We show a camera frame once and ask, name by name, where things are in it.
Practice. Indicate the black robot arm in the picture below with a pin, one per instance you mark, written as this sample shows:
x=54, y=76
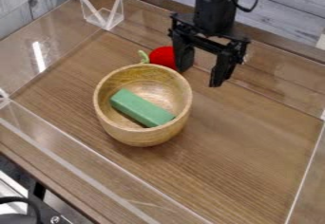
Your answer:
x=205, y=29

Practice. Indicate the black table frame bracket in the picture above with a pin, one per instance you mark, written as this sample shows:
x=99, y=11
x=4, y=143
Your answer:
x=50, y=216

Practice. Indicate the red knitted apple toy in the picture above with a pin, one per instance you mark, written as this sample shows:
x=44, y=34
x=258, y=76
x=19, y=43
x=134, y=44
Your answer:
x=161, y=56

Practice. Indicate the green rectangular block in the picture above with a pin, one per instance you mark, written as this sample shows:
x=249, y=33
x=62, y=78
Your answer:
x=144, y=112

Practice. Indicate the wooden bowl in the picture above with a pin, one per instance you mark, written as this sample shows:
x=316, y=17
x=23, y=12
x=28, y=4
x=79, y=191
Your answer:
x=159, y=85

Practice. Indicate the clear acrylic tray walls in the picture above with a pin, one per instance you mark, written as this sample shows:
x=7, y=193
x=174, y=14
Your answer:
x=243, y=165

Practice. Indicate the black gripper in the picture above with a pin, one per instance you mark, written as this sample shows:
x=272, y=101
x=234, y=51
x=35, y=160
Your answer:
x=187, y=37

